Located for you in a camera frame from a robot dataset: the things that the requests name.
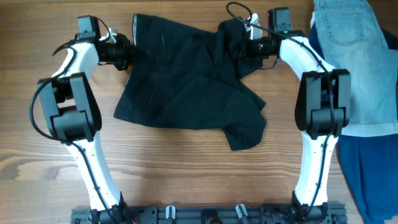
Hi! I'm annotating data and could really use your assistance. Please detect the black shorts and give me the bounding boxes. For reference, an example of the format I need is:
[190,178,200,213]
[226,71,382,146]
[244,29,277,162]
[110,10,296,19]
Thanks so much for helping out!
[114,14,266,151]

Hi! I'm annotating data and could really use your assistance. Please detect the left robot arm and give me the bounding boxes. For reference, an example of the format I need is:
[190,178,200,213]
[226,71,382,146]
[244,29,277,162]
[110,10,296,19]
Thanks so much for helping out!
[29,16,143,223]

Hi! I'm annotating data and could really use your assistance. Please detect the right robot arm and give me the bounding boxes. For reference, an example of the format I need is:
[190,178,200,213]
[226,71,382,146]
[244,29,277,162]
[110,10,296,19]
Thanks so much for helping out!
[246,7,351,223]

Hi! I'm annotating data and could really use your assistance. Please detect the light blue denim shorts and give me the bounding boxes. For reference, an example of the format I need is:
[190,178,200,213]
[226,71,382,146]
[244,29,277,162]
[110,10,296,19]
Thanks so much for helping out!
[312,0,397,137]

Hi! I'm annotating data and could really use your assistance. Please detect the blue garment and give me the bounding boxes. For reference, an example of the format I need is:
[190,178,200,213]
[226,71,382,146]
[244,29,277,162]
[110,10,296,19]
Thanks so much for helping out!
[310,25,397,223]

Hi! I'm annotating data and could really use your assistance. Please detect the black right camera cable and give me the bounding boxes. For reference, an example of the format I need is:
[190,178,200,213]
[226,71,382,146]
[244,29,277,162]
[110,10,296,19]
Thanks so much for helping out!
[225,1,336,223]

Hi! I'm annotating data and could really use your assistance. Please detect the black camera cable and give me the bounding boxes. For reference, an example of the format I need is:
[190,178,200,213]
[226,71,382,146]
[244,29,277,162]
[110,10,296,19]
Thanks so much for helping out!
[225,1,336,223]
[29,17,119,223]

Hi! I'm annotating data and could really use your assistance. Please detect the black left camera cable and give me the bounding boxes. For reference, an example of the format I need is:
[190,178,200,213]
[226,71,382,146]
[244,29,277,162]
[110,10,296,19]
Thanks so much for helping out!
[29,17,119,223]

